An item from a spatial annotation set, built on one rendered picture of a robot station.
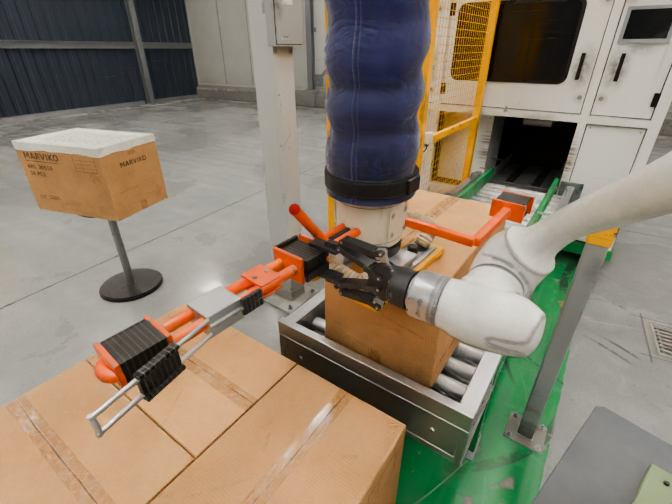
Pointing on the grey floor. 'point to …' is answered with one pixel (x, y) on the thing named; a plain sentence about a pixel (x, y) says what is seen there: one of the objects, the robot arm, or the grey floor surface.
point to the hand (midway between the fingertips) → (324, 259)
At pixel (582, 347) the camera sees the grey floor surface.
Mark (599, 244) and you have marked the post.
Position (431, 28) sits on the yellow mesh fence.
